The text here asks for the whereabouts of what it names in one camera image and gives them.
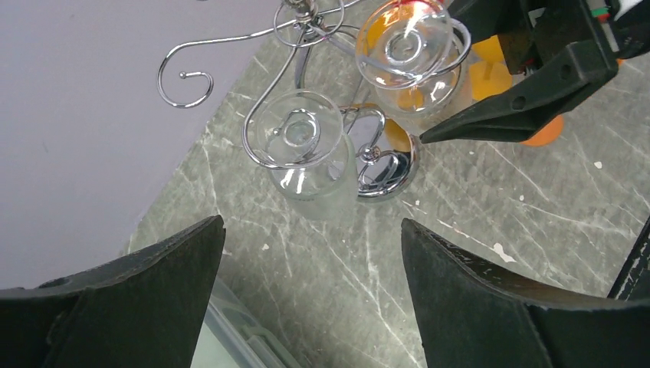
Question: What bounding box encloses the chrome wine glass rack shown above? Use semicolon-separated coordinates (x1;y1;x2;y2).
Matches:
156;0;473;204

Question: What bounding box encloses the green plastic storage box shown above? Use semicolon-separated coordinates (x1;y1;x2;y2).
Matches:
191;278;300;368

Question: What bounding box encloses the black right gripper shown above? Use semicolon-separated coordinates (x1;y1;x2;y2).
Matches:
419;1;649;144

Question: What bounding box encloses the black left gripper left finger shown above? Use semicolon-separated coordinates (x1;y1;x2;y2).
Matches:
1;215;226;367

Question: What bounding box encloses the clear ribbed wine glass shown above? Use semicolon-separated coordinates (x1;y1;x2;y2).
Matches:
248;89;357;221
356;1;472;136

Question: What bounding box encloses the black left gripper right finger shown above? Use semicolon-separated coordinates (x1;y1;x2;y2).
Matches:
401;218;649;367

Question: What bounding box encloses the orange plastic goblet back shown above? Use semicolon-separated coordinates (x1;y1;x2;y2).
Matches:
469;35;514;101

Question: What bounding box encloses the orange plastic goblet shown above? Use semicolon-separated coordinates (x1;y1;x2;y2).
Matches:
512;59;564;147
469;35;514;101

